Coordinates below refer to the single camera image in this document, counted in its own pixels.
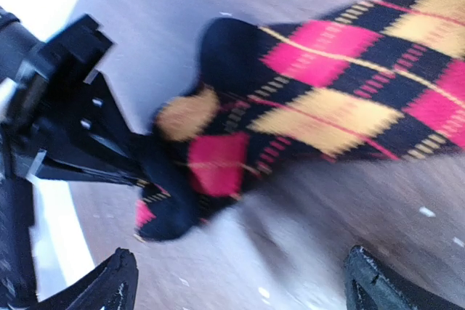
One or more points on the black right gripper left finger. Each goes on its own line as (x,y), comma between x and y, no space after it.
(110,285)

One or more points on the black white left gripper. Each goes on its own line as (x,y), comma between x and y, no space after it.
(59,126)

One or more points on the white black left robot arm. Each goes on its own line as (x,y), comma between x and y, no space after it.
(18,274)

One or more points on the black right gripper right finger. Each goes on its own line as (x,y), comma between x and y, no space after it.
(370,284)

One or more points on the red orange argyle sock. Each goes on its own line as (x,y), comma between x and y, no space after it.
(379,79)

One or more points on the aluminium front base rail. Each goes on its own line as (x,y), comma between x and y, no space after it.
(60,252)

